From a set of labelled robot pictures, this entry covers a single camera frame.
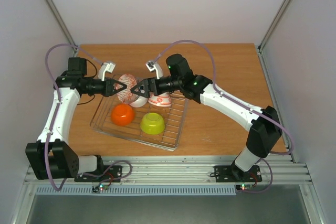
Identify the red geometric pattern bowl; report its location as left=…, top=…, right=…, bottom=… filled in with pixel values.
left=117, top=73, right=139, bottom=104

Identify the plain white bowl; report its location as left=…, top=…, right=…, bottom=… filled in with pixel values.
left=130, top=96, right=148, bottom=108
left=111, top=104, right=135, bottom=126

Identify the red floral pattern bowl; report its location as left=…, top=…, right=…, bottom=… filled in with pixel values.
left=148, top=92, right=172, bottom=107

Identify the chrome wire dish rack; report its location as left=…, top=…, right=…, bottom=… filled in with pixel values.
left=89, top=73, right=190, bottom=152

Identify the green and white bowl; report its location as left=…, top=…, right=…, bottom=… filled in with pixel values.
left=140, top=112, right=165, bottom=135

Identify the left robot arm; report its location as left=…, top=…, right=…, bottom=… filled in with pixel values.
left=25, top=58, right=127, bottom=181

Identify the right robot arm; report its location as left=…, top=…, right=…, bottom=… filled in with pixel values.
left=131, top=54, right=282, bottom=182

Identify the left controller board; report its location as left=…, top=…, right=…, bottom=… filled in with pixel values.
left=91, top=185, right=109, bottom=193

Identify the controller board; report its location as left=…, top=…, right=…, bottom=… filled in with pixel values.
left=91, top=185, right=109, bottom=193
left=236, top=184, right=256, bottom=191

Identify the right controller board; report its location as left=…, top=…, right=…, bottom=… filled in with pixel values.
left=236, top=184, right=256, bottom=191

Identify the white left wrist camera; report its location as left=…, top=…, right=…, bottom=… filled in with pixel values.
left=98, top=61, right=116, bottom=81

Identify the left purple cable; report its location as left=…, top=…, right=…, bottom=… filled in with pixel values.
left=45, top=42, right=133, bottom=192

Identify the purple cable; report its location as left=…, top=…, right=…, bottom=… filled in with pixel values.
left=151, top=39, right=295, bottom=193
left=45, top=42, right=133, bottom=192

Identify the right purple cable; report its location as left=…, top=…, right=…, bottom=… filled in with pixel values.
left=151, top=39, right=295, bottom=193

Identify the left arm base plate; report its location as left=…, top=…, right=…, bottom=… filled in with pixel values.
left=74, top=165, right=123, bottom=183

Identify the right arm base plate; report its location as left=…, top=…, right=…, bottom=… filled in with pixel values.
left=213, top=165, right=262, bottom=183

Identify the slotted grey cable duct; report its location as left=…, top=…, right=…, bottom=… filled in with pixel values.
left=35, top=185, right=236, bottom=196

